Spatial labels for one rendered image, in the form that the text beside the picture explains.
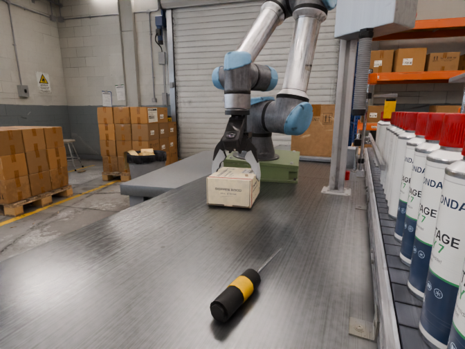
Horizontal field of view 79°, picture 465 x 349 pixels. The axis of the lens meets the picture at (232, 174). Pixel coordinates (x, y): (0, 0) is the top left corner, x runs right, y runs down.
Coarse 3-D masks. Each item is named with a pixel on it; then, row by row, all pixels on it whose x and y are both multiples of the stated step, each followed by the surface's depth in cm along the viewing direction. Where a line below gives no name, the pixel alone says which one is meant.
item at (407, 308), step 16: (384, 208) 61; (384, 224) 53; (384, 240) 46; (400, 272) 37; (400, 288) 34; (400, 304) 31; (416, 304) 31; (400, 320) 29; (416, 320) 29; (400, 336) 27; (416, 336) 27
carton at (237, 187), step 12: (228, 168) 88; (240, 168) 88; (216, 180) 75; (228, 180) 75; (240, 180) 74; (252, 180) 75; (216, 192) 76; (228, 192) 75; (240, 192) 74; (252, 192) 76; (216, 204) 77; (228, 204) 76; (240, 204) 75; (252, 204) 77
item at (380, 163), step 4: (372, 140) 123; (372, 144) 109; (376, 148) 96; (376, 152) 87; (376, 156) 81; (380, 156) 79; (376, 160) 80; (380, 160) 73; (380, 164) 68; (384, 164) 68; (380, 168) 67; (384, 168) 67
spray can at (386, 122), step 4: (384, 120) 102; (388, 120) 101; (380, 124) 103; (384, 124) 101; (388, 124) 100; (380, 128) 103; (384, 128) 101; (380, 132) 103; (384, 132) 102; (380, 136) 103; (384, 136) 102; (380, 140) 103; (384, 140) 102; (380, 144) 103; (380, 148) 103; (380, 152) 104; (376, 164) 106
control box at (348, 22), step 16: (352, 0) 73; (368, 0) 69; (384, 0) 66; (400, 0) 64; (416, 0) 68; (336, 16) 77; (352, 16) 73; (368, 16) 70; (384, 16) 66; (400, 16) 66; (336, 32) 78; (352, 32) 74; (384, 32) 73
